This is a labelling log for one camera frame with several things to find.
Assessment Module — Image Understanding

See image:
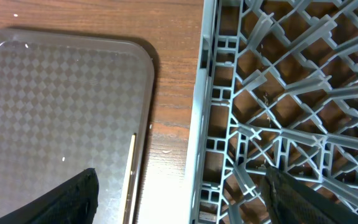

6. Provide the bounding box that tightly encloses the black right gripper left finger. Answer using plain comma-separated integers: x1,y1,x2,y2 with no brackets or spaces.
0,168,99,224

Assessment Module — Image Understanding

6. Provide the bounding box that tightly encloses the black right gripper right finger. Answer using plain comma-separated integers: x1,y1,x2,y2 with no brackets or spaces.
260,166,358,224

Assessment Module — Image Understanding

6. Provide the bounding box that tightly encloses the grey dishwasher rack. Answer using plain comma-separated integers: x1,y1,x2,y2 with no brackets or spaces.
185,0,358,223

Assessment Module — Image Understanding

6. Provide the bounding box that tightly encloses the wooden chopstick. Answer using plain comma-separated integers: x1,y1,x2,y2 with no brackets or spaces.
118,134,136,224

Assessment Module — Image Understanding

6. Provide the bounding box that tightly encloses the dark brown serving tray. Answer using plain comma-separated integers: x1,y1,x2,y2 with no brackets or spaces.
0,29,155,223

